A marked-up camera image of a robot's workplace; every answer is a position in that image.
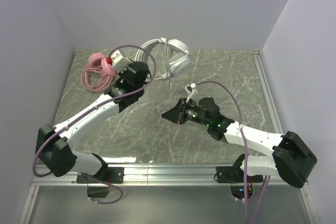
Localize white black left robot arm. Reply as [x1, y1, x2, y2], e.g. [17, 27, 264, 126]
[35, 61, 151, 179]

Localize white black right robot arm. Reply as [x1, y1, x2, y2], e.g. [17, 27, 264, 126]
[161, 97, 317, 188]

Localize white headphones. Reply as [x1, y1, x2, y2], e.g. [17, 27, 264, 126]
[141, 37, 190, 81]

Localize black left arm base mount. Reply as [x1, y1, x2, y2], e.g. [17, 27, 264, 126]
[76, 166, 124, 200]

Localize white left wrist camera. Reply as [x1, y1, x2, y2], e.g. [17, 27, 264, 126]
[108, 50, 132, 72]

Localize pink headphones with cable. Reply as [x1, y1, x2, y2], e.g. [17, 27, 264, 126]
[81, 52, 117, 92]

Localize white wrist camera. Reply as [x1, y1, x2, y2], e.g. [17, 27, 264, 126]
[184, 83, 197, 102]
[108, 50, 132, 72]

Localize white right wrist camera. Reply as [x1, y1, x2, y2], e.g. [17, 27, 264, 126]
[184, 83, 197, 102]

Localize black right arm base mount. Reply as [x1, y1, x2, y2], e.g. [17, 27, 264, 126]
[214, 166, 264, 201]

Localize aluminium front rail frame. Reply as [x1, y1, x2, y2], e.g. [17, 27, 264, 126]
[19, 164, 312, 223]

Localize aluminium right side rail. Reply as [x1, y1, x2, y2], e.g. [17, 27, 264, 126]
[252, 51, 284, 135]

